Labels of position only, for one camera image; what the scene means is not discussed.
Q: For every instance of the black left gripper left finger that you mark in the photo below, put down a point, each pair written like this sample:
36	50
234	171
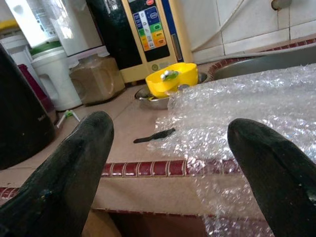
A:
61	185

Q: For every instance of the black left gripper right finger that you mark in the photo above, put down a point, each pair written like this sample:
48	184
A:
279	185

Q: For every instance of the clear bubble wrap sheet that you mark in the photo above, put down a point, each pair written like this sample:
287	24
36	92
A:
247	111

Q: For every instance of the yellow plastic bowl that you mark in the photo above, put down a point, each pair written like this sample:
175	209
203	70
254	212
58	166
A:
158	84

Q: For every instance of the white chopsticks green hinge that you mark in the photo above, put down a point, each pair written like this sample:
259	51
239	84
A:
67	116

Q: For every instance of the black electric kettle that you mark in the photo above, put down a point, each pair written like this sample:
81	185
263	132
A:
19	118

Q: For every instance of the white jug green lid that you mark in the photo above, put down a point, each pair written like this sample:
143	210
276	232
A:
56	81

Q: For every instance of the maroon plastic container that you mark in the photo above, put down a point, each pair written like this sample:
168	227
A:
34	84

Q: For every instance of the small black plastic piece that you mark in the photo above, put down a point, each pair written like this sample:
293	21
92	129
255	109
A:
155	136

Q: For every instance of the jar of brown powder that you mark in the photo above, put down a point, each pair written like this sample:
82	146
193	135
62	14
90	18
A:
98	79

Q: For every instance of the steel sink basin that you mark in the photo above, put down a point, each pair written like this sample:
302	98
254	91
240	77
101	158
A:
259	64

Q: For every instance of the round steel bowl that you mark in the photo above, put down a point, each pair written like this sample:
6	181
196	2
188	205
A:
153	102

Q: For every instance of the white plastic container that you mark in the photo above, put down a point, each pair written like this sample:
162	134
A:
14	47

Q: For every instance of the white labelled bottle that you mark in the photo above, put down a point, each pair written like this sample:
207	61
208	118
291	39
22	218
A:
32	19

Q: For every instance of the yellow plastic lid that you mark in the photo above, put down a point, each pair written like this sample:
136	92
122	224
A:
7	26

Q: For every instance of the cream black water ionizer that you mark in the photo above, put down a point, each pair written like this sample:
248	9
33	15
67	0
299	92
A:
148	29

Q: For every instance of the grey wall pipe stub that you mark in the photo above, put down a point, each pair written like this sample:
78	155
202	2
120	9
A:
280	3

